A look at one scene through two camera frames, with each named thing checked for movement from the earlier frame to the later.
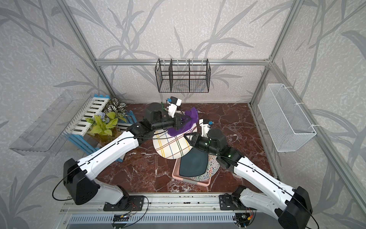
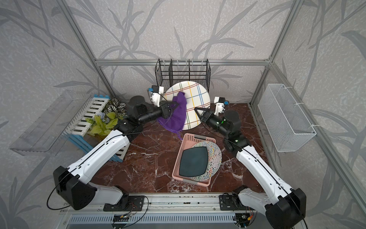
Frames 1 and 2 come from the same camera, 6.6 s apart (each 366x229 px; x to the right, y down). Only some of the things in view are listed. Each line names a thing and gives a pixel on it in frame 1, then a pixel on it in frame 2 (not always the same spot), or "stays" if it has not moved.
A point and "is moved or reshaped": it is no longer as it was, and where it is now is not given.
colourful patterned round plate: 213,165 stays
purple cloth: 190,118 is moved or reshaped
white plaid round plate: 171,147 → 197,96
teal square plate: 193,163 stays
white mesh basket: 287,126 stays
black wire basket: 183,75 stays
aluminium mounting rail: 160,202 stays
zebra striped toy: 116,107 stays
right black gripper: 194,139 → 207,117
